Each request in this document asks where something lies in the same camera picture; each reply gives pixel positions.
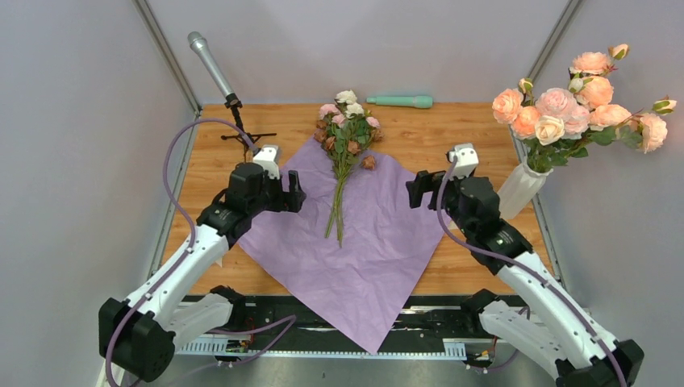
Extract silver microphone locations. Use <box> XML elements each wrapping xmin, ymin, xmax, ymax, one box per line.
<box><xmin>187</xmin><ymin>31</ymin><xmax>239</xmax><ymax>106</ymax></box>

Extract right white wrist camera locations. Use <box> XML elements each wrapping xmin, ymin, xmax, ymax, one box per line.
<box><xmin>446</xmin><ymin>143</ymin><xmax>479</xmax><ymax>180</ymax></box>

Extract white ribbed vase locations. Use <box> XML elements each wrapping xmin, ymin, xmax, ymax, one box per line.
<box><xmin>498</xmin><ymin>160</ymin><xmax>553</xmax><ymax>220</ymax></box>

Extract purple cable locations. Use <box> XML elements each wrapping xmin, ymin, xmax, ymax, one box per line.
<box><xmin>104</xmin><ymin>118</ymin><xmax>298</xmax><ymax>387</ymax></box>
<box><xmin>436</xmin><ymin>157</ymin><xmax>629</xmax><ymax>387</ymax></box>

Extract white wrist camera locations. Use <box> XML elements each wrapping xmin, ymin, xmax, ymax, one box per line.
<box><xmin>446</xmin><ymin>143</ymin><xmax>479</xmax><ymax>180</ymax></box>
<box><xmin>252</xmin><ymin>144</ymin><xmax>281</xmax><ymax>180</ymax></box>

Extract teal cylindrical handle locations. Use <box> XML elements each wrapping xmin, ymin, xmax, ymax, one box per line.
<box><xmin>365</xmin><ymin>95</ymin><xmax>433</xmax><ymax>109</ymax></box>

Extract peach artificial roses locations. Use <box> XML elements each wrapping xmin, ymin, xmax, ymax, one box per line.
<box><xmin>491</xmin><ymin>44</ymin><xmax>678</xmax><ymax>172</ymax></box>

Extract pink and purple wrapping paper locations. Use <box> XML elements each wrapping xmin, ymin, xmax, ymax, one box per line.
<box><xmin>239</xmin><ymin>139</ymin><xmax>444</xmax><ymax>353</ymax></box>

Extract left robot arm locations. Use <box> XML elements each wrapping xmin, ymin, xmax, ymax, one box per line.
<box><xmin>98</xmin><ymin>162</ymin><xmax>307</xmax><ymax>386</ymax></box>

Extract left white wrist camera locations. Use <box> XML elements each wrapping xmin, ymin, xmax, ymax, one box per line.
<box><xmin>252</xmin><ymin>144</ymin><xmax>281</xmax><ymax>180</ymax></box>

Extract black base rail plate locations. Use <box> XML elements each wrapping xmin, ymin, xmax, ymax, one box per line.
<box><xmin>224</xmin><ymin>295</ymin><xmax>493</xmax><ymax>351</ymax></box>

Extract pink flower bouquet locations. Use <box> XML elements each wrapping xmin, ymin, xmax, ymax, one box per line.
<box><xmin>314</xmin><ymin>89</ymin><xmax>384</xmax><ymax>244</ymax></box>

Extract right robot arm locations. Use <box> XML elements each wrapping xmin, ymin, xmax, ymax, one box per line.
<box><xmin>406</xmin><ymin>171</ymin><xmax>644</xmax><ymax>386</ymax></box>

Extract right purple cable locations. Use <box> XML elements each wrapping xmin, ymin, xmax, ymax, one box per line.
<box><xmin>436</xmin><ymin>157</ymin><xmax>629</xmax><ymax>387</ymax></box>

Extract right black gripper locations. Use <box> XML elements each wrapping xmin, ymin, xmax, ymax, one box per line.
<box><xmin>406</xmin><ymin>169</ymin><xmax>474</xmax><ymax>238</ymax></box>

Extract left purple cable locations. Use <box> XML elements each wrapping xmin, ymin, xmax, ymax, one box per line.
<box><xmin>104</xmin><ymin>118</ymin><xmax>298</xmax><ymax>387</ymax></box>

